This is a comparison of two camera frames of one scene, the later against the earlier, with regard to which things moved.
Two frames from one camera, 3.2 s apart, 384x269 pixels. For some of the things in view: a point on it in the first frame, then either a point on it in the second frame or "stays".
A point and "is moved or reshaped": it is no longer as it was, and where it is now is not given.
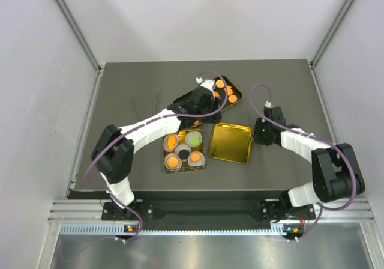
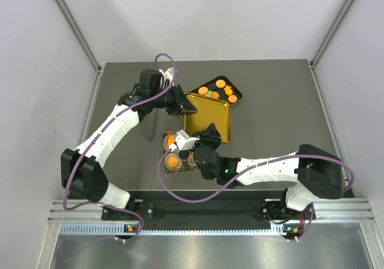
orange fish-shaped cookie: [171, 141] stays
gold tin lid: [231, 142] is moved or reshaped
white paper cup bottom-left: [172, 161] stays
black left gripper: [212, 119] -> [181, 104]
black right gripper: [260, 122] -> [211, 132]
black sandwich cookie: [183, 154] stays
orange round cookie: [172, 162] stays
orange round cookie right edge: [232, 98] stays
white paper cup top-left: [170, 142] stays
